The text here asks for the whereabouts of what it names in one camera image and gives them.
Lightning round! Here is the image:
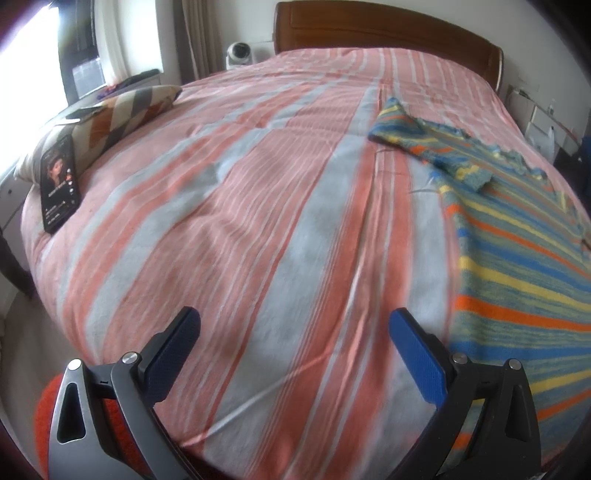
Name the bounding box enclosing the flat dark smartphone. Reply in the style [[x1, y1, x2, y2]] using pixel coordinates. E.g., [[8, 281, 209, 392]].
[[59, 105, 108, 124]]

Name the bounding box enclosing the beige curtain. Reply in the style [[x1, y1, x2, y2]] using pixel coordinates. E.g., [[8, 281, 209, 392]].
[[180, 0, 227, 88]]

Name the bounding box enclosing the chevron patterned pillow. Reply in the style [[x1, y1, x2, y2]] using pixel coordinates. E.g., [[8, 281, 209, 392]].
[[14, 84, 183, 185]]

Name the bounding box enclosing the clear plastic bag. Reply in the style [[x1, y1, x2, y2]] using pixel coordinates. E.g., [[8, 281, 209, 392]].
[[526, 127, 555, 160]]

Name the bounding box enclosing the striped knit sweater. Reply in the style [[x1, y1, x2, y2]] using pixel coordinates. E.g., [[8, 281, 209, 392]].
[[368, 97, 591, 455]]

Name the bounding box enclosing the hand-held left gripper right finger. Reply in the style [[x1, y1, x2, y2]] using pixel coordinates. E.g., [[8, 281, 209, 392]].
[[389, 308, 542, 480]]

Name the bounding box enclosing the white security camera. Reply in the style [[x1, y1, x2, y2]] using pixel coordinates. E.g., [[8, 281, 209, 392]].
[[225, 41, 254, 71]]

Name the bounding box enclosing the orange knitted cloth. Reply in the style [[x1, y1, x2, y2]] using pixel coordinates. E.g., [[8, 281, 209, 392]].
[[33, 373, 153, 480]]

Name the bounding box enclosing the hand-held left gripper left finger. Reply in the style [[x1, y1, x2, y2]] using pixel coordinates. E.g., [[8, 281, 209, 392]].
[[44, 306, 202, 480]]

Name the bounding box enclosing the clear plastic storage box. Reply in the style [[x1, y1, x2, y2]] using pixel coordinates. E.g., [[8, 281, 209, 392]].
[[71, 58, 105, 97]]

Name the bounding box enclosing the white nightstand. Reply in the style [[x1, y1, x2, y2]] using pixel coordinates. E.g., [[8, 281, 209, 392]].
[[505, 85, 583, 153]]

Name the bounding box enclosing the black smartphone with lit screen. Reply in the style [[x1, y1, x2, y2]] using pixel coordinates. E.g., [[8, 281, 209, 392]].
[[39, 134, 82, 234]]

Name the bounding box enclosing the pink striped bedspread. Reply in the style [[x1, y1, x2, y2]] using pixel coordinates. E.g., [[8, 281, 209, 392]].
[[21, 47, 587, 462]]

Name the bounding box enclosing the wooden headboard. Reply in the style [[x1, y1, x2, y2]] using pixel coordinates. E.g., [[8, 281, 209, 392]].
[[273, 0, 504, 93]]

